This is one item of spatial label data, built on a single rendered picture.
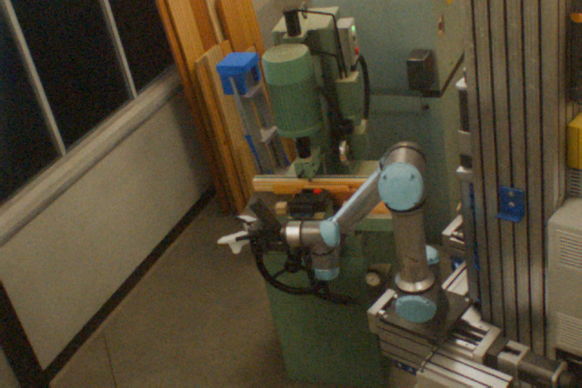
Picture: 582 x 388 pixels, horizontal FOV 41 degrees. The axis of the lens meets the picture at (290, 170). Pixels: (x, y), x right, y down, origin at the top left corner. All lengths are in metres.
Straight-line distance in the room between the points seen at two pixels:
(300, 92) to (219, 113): 1.66
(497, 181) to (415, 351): 0.67
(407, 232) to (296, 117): 0.82
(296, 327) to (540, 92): 1.66
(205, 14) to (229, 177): 0.95
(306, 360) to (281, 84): 1.29
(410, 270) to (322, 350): 1.21
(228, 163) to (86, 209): 0.95
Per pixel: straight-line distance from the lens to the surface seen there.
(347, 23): 3.06
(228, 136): 4.47
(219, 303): 4.11
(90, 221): 4.03
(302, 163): 2.97
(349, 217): 2.36
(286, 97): 2.80
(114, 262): 4.22
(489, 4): 2.09
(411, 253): 2.23
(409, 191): 2.08
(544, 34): 2.04
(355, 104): 3.04
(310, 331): 3.34
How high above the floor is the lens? 2.54
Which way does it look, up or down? 30 degrees down
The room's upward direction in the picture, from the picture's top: 12 degrees counter-clockwise
